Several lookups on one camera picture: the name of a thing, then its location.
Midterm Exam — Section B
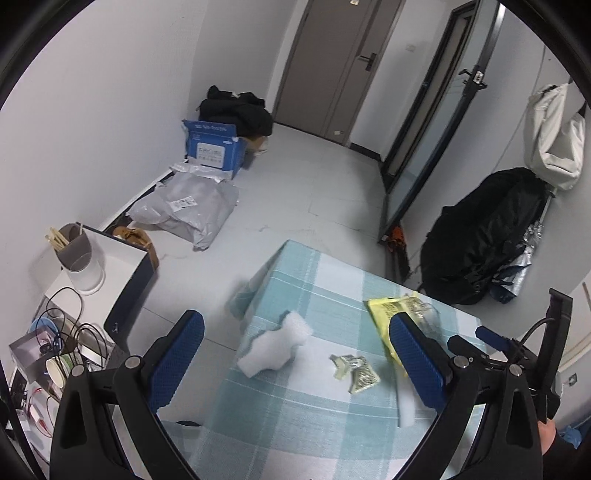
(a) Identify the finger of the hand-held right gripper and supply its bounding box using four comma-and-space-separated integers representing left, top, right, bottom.
447, 336, 490, 361
475, 325, 522, 354

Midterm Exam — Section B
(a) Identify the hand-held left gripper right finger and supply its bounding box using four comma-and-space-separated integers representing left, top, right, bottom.
389, 312, 543, 480

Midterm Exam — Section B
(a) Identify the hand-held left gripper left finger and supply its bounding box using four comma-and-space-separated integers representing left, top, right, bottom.
50, 309, 205, 480

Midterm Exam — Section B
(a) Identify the yellow snack wrapper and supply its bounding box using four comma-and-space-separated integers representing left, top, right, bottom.
367, 292, 444, 379

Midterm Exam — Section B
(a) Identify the person's right hand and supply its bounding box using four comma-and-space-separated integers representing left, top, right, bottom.
538, 420, 557, 457

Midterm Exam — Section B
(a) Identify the white foam strip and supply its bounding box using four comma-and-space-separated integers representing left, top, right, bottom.
394, 369, 437, 428

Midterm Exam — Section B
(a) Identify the small patterned silver sachet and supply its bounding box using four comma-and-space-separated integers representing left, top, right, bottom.
347, 360, 382, 395

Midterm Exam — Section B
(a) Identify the small torn wrapper piece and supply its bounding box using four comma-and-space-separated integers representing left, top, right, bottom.
329, 353, 370, 381

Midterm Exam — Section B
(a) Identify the white foam block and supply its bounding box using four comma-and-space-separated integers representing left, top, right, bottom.
237, 311, 314, 379

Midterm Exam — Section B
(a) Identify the silver folded umbrella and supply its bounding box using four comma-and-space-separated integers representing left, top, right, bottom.
489, 194, 555, 303

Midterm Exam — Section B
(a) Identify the black backpack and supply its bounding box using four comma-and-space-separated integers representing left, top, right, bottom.
420, 167, 550, 305

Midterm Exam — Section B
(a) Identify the white and navy box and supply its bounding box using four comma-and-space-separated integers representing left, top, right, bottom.
44, 226, 155, 344

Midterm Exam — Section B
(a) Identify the paper cup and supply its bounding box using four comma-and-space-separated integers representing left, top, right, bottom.
45, 353, 77, 388

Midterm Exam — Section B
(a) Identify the brown paper bag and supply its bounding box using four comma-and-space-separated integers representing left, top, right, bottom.
113, 226, 160, 268

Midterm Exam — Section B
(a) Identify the grey chopstick holder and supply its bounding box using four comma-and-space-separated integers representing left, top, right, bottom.
58, 223, 105, 295

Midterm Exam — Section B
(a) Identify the teal checked tablecloth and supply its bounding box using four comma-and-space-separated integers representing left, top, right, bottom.
178, 239, 485, 480

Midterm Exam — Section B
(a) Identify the blue bowl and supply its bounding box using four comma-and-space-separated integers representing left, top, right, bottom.
28, 318, 63, 342

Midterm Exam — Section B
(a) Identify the grey plastic mailer bag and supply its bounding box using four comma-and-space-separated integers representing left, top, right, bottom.
126, 162, 240, 251

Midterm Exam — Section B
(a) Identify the grey storage box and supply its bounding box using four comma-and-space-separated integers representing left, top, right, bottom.
9, 314, 130, 384

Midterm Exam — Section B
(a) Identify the bunch of wooden chopsticks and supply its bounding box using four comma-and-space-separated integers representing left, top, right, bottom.
45, 224, 70, 252

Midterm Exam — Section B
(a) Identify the white tote bag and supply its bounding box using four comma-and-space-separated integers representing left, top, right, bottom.
524, 83, 587, 191

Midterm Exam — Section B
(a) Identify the blue cardboard box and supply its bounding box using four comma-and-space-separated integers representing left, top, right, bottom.
181, 120, 250, 180

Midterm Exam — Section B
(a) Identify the dark framed glass door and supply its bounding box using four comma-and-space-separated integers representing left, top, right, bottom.
379, 0, 502, 243

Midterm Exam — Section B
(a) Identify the black bag pile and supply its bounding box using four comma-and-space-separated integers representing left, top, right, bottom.
198, 85, 274, 138

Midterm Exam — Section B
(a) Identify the brown room door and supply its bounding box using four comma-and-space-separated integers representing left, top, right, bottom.
272, 0, 407, 146

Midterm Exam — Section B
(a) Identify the black cable tangle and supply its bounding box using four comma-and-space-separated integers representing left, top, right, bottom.
32, 286, 116, 370

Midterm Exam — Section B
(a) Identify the red cable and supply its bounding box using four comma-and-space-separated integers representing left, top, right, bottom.
25, 390, 58, 432

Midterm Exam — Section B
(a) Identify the glass door latch handle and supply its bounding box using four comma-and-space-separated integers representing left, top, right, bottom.
459, 68, 488, 88

